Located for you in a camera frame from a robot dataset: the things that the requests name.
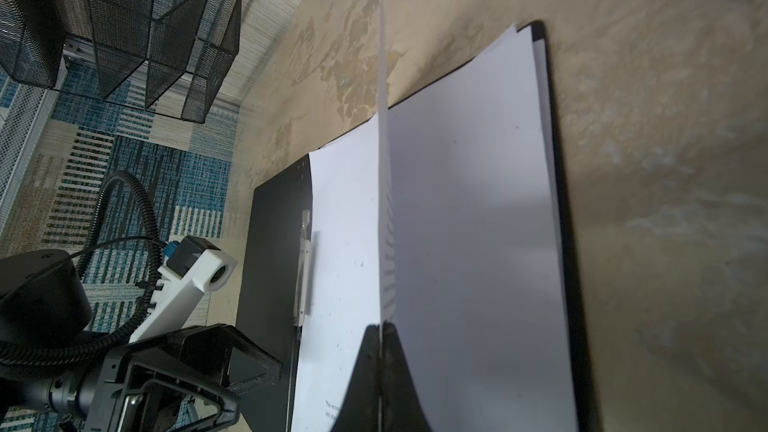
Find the white wire mesh tray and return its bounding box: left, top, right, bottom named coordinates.
left=1, top=72, right=59, bottom=232

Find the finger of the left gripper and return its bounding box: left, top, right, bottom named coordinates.
left=84, top=346, right=240, bottom=431
left=173, top=324, right=283, bottom=396

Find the white sheet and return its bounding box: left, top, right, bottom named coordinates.
left=291, top=18, right=393, bottom=431
left=388, top=27, right=578, bottom=431

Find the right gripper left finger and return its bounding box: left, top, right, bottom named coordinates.
left=332, top=325, right=380, bottom=432

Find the red folder black inside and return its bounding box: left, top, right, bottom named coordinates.
left=236, top=21, right=600, bottom=431

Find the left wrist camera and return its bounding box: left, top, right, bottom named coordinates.
left=129, top=236, right=237, bottom=343

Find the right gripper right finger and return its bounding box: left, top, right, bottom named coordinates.
left=380, top=322, right=432, bottom=432

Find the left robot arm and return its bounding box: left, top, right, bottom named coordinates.
left=1, top=171, right=283, bottom=431

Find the black wire mesh shelf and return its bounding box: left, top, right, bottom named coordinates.
left=1, top=0, right=242, bottom=124

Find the white sheet front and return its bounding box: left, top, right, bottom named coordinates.
left=388, top=27, right=578, bottom=431

